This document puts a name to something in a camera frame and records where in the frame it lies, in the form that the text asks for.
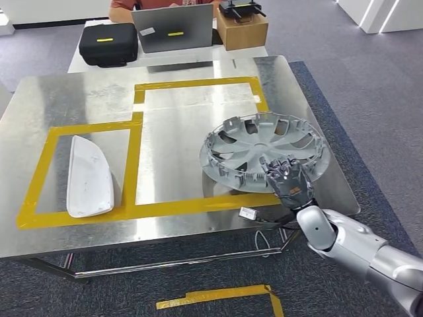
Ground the black wifi router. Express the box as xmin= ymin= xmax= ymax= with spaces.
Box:
xmin=218 ymin=0 xmax=267 ymax=19

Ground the yellow floor tape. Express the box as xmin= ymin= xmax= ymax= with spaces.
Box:
xmin=156 ymin=284 xmax=285 ymax=317

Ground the grey plastic wheel cover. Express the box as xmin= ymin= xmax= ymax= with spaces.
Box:
xmin=199 ymin=112 xmax=331 ymax=194

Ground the white plastic body panel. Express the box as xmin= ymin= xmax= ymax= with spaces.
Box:
xmin=66 ymin=135 xmax=116 ymax=219

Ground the white floor cable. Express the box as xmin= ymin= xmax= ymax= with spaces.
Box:
xmin=255 ymin=229 xmax=272 ymax=259

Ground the black zip carry case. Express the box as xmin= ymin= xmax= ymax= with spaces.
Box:
xmin=79 ymin=22 xmax=139 ymax=68

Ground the white cabinet with light strip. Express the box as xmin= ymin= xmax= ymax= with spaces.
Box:
xmin=337 ymin=0 xmax=423 ymax=34

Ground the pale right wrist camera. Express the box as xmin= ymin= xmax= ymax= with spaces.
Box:
xmin=239 ymin=207 xmax=258 ymax=221

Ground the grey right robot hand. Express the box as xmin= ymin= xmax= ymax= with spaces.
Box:
xmin=259 ymin=155 xmax=315 ymax=211

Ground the cardboard box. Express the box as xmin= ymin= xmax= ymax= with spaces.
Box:
xmin=216 ymin=9 xmax=269 ymax=52

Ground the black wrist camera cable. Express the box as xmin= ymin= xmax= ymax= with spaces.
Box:
xmin=256 ymin=197 xmax=316 ymax=231

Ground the stainless steel workbench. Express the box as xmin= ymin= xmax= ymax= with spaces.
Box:
xmin=0 ymin=55 xmax=360 ymax=283

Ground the grey laptop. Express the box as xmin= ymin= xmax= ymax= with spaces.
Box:
xmin=131 ymin=4 xmax=214 ymax=54

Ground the yellow bench marking tape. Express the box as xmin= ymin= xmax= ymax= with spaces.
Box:
xmin=15 ymin=76 xmax=281 ymax=230

